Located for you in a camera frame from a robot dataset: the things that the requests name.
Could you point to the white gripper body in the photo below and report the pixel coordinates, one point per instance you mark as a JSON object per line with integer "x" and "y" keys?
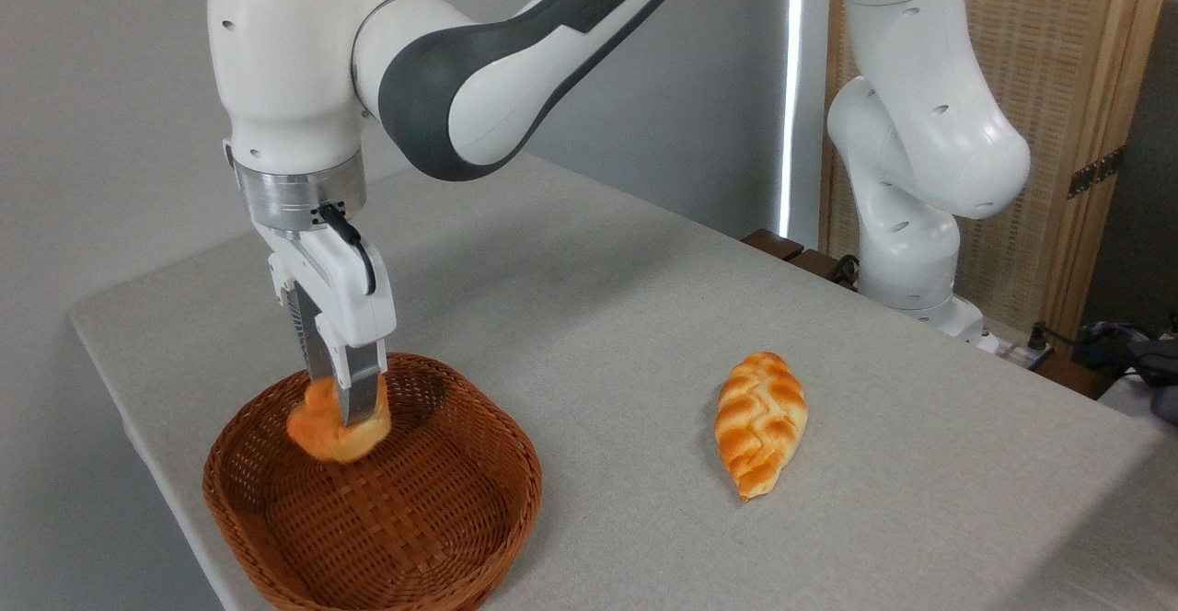
{"x": 354, "y": 293}

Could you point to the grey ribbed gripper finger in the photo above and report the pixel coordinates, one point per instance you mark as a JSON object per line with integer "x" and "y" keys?
{"x": 317, "y": 353}
{"x": 363, "y": 390}

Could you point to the orange muffin shaped bread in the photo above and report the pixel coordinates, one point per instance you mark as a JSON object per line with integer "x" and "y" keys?
{"x": 322, "y": 432}

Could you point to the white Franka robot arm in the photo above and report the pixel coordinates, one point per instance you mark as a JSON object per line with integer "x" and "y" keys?
{"x": 285, "y": 68}

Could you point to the brown woven wicker basket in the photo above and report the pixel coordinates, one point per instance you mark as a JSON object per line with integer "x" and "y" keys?
{"x": 386, "y": 519}

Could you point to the braided golden bread loaf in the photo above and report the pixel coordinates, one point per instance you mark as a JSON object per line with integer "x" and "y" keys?
{"x": 760, "y": 422}

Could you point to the grey tablecloth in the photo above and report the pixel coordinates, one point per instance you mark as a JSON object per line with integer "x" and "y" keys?
{"x": 663, "y": 307}

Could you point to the dark brown wooden block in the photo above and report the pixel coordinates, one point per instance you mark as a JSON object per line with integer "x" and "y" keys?
{"x": 775, "y": 244}
{"x": 817, "y": 264}

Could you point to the brown wooden board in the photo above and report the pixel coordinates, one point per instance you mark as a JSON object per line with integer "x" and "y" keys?
{"x": 1072, "y": 376}

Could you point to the dark metal screen hinge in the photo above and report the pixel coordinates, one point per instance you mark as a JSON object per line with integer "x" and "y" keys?
{"x": 1095, "y": 173}

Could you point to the dark grey bundled object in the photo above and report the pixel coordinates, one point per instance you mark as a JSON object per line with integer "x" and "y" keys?
{"x": 1141, "y": 363}

